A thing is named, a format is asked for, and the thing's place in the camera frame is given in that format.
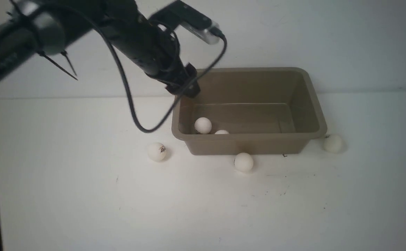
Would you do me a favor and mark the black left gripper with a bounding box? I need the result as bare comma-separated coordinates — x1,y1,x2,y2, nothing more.
101,7,197,95

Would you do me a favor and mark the white ball with red logo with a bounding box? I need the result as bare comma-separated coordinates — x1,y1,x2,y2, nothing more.
194,117,212,135

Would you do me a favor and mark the white ball with black mark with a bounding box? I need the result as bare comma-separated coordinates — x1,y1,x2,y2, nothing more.
147,142,167,162

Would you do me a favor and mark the white plain ping-pong ball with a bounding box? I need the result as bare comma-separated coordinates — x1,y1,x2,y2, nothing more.
215,130,229,135

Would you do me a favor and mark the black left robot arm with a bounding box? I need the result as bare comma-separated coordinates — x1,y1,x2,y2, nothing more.
0,0,212,95

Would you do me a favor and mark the tan plastic storage bin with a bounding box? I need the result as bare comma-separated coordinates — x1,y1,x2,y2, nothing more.
171,67,327,155

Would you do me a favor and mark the white ball front of bin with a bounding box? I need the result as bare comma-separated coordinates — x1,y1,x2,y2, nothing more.
234,153,254,173

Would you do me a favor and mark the white ball right near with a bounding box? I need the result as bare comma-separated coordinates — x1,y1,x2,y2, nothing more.
323,134,344,153

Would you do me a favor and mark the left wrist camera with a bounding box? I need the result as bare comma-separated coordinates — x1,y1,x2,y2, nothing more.
148,0,220,45

